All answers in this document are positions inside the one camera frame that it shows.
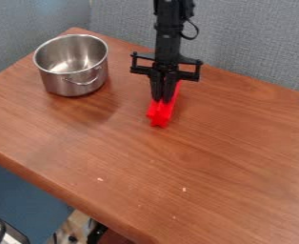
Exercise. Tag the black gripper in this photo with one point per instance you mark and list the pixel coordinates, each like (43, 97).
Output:
(165, 63)

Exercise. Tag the red plastic block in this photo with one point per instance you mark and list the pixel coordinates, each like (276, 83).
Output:
(160, 111)

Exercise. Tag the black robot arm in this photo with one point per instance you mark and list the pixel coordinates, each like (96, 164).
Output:
(173, 14)

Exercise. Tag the stainless steel pot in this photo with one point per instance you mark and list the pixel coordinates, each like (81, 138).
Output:
(72, 62)

